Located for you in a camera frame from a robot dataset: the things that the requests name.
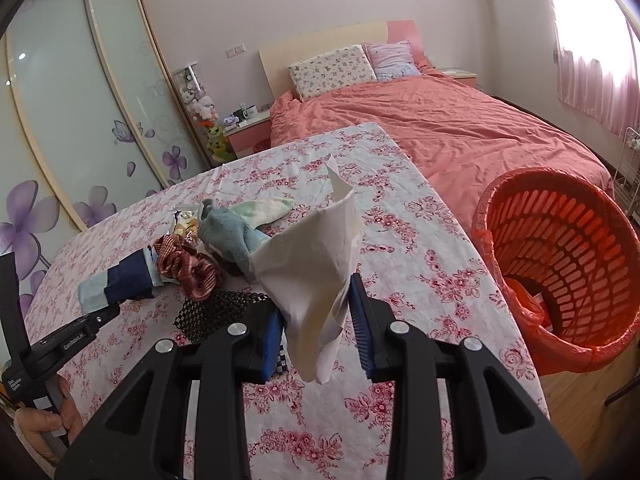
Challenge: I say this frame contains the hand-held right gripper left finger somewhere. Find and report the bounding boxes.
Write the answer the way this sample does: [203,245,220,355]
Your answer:
[54,304,287,480]

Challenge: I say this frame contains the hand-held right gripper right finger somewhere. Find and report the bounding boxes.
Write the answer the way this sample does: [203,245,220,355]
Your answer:
[349,274,585,480]

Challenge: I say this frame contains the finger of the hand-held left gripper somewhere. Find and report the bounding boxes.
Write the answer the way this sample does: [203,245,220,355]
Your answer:
[74,303,122,335]

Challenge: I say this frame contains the navy and teal sock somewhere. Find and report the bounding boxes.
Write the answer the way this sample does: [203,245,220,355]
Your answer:
[77,249,166,311]

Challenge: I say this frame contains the white cloth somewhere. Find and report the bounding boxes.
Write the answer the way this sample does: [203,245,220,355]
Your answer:
[249,152,362,386]

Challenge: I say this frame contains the brown striped cloth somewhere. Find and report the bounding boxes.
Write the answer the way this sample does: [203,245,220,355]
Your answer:
[152,234,223,303]

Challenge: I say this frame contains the orange plastic basket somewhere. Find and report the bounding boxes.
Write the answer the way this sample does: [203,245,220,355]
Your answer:
[470,167,640,376]

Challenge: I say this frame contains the person's left hand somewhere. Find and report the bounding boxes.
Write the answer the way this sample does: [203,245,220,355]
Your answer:
[15,375,85,466]

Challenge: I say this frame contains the black checkered mesh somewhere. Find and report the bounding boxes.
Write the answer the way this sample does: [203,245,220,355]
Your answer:
[172,290,291,376]

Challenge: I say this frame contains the pink floral tablecloth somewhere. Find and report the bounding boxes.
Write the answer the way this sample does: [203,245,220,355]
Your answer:
[22,121,551,480]

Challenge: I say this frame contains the blue sock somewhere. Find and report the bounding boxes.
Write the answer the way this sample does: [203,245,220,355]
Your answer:
[198,199,273,278]

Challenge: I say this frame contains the printed snack wrapper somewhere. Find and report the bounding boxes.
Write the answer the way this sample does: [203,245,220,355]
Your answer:
[170,210,203,248]

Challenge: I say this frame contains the light green cloth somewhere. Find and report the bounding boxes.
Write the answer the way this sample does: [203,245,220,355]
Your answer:
[232,197,296,228]

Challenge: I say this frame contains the wardrobe with flower doors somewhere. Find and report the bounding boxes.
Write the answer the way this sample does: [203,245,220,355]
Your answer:
[0,0,213,301]

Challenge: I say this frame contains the green plush toy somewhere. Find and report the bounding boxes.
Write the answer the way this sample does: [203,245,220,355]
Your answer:
[207,122,233,161]

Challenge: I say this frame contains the pink and white nightstand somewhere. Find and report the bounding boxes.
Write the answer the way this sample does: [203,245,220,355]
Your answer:
[222,110,273,157]

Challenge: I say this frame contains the bed with pink duvet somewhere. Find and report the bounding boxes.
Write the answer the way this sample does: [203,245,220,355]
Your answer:
[269,67,616,233]

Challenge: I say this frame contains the plush toy display case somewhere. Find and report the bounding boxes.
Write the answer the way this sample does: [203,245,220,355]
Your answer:
[172,61,236,163]

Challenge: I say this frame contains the floral print pillow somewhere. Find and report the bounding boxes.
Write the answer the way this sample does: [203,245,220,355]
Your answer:
[287,45,377,101]

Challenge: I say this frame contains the pink striped pillow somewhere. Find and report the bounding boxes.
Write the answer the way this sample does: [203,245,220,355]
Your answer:
[364,41,422,82]

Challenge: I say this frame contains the cream and pink headboard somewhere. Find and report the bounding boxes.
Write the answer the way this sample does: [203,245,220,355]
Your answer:
[259,20,431,103]

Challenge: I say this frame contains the pink curtain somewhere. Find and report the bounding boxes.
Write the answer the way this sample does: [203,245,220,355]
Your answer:
[537,0,640,133]

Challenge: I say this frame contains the white wire rack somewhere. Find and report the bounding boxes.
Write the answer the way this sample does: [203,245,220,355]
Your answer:
[612,127,640,221]

